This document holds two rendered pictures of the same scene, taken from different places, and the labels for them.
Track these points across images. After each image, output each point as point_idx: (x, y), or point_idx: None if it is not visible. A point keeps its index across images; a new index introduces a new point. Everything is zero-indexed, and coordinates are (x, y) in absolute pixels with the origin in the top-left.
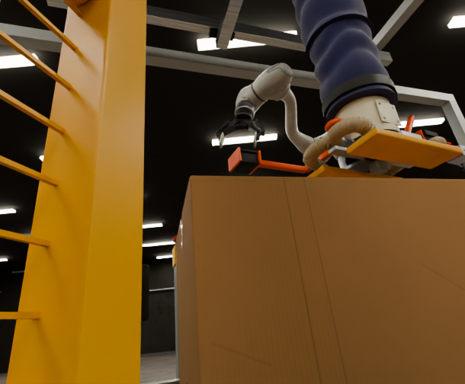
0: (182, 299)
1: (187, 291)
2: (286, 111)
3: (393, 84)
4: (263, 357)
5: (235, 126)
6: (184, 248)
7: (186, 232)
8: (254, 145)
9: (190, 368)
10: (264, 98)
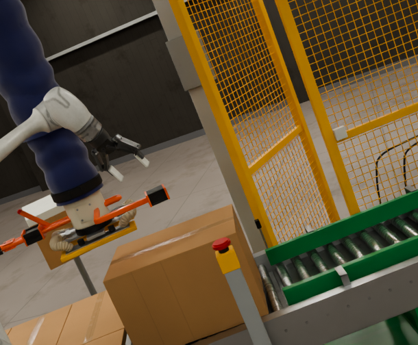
0: (248, 254)
1: (246, 244)
2: (20, 139)
3: None
4: None
5: (115, 145)
6: (240, 229)
7: (238, 222)
8: (122, 180)
9: (255, 265)
10: None
